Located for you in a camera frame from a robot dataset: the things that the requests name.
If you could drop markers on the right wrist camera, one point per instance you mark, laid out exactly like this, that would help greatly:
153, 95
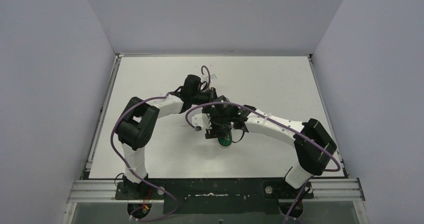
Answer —
201, 122

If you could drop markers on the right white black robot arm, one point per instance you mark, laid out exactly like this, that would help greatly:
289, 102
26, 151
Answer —
313, 145

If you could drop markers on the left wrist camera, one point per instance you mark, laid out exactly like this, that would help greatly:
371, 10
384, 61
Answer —
207, 78

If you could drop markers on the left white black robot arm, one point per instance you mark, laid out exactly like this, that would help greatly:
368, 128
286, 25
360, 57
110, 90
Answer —
135, 127

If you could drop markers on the green canvas sneaker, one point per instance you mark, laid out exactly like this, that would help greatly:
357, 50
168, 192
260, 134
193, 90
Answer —
225, 141

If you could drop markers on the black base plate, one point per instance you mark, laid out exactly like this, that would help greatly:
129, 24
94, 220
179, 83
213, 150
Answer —
211, 195

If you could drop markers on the aluminium front rail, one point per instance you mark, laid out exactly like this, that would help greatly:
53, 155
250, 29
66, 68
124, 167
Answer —
334, 189

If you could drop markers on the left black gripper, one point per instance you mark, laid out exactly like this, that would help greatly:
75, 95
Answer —
211, 93

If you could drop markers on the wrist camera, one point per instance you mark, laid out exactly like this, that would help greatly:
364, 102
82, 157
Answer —
207, 78
201, 122

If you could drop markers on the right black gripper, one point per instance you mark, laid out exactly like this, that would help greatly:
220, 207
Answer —
218, 133

